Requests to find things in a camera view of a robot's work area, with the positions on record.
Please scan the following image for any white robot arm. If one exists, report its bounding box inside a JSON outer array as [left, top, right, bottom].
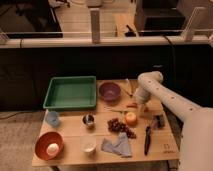
[[134, 71, 213, 171]]

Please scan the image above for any purple bowl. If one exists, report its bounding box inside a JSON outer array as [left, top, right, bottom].
[[99, 82, 121, 101]]

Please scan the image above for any orange bowl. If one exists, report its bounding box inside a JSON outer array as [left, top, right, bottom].
[[35, 132, 63, 161]]

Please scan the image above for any orange fruit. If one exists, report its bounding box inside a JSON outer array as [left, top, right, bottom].
[[125, 112, 137, 126]]

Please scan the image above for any small dark toy block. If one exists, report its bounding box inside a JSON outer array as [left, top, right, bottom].
[[154, 115, 165, 129]]

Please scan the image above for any black knife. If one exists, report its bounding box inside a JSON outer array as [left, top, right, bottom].
[[144, 126, 151, 156]]

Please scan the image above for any bunch of dark grapes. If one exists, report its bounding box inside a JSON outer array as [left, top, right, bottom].
[[107, 118, 136, 139]]

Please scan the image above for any blue cloth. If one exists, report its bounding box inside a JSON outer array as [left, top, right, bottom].
[[101, 132, 132, 157]]

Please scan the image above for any small metal cup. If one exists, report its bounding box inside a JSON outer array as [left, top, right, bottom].
[[82, 114, 95, 129]]

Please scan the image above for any white cup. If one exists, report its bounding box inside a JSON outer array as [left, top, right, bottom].
[[81, 135, 96, 155]]

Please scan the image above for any green plastic tray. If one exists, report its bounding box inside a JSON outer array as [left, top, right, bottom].
[[43, 76, 97, 111]]

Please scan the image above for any blue plastic cup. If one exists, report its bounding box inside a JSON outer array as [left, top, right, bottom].
[[45, 111, 60, 127]]

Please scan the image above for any white egg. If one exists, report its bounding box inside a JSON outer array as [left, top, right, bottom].
[[46, 143, 59, 156]]

